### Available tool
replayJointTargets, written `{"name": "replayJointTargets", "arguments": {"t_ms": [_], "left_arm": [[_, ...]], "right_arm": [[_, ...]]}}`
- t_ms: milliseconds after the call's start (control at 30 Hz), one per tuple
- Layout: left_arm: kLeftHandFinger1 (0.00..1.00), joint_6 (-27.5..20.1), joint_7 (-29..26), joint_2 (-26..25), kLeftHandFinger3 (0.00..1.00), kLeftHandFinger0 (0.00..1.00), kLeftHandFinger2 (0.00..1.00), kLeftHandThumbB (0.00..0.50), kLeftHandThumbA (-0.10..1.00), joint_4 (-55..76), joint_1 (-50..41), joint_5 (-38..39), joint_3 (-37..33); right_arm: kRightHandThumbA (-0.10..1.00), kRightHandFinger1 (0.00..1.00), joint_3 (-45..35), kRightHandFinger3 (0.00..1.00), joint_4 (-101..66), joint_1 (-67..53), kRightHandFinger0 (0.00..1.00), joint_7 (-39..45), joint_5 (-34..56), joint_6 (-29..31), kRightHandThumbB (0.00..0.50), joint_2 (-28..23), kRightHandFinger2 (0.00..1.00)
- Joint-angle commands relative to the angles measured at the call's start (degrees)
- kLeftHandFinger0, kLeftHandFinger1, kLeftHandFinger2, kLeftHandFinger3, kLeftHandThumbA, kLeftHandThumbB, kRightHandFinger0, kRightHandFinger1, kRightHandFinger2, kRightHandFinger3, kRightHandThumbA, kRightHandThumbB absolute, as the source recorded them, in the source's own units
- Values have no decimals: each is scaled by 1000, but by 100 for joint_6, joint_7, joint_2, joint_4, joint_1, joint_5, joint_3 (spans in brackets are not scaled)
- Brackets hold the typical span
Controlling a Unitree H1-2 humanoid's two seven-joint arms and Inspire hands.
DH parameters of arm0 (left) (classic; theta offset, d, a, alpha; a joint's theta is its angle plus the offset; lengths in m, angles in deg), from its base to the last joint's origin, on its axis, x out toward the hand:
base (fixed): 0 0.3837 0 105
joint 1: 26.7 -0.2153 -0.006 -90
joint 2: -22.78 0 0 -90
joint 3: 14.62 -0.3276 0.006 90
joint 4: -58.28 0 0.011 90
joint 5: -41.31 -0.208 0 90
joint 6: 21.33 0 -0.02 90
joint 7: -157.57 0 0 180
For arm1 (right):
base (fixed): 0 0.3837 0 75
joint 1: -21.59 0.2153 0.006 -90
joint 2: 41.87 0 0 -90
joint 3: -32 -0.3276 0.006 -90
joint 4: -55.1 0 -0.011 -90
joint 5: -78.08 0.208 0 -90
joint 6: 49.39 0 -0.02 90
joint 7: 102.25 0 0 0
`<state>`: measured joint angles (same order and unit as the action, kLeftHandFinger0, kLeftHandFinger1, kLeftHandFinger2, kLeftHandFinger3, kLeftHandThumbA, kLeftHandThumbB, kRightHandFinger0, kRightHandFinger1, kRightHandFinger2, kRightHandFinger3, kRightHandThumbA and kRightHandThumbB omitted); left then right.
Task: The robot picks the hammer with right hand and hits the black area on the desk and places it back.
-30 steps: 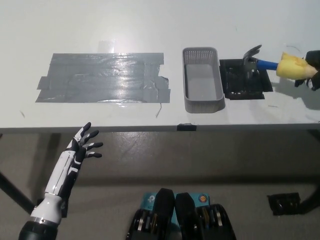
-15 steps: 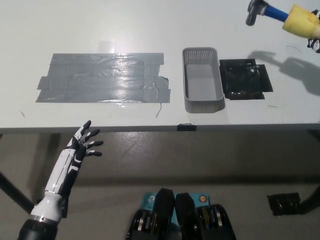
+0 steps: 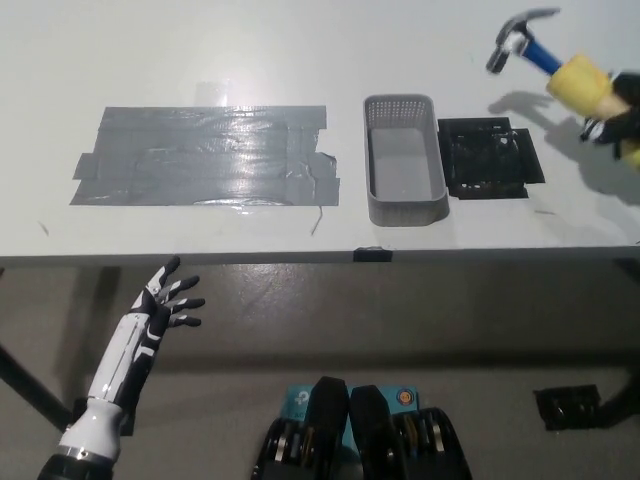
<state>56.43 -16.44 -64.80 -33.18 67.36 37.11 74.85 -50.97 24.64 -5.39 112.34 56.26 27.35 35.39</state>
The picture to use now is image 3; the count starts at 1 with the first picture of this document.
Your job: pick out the black tape patch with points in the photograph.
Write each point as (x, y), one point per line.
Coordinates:
(480, 160)

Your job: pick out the grey perforated plastic basket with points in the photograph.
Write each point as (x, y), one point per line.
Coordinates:
(400, 165)

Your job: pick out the black table leg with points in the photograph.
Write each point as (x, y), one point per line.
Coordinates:
(32, 392)

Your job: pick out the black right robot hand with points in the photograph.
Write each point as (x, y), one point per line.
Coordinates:
(620, 127)

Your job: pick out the small black tape strip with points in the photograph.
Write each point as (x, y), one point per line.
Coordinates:
(372, 254)

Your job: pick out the grey duct tape patch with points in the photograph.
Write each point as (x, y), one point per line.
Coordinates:
(200, 160)

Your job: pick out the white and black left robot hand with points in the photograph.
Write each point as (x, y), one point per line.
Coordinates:
(125, 360)

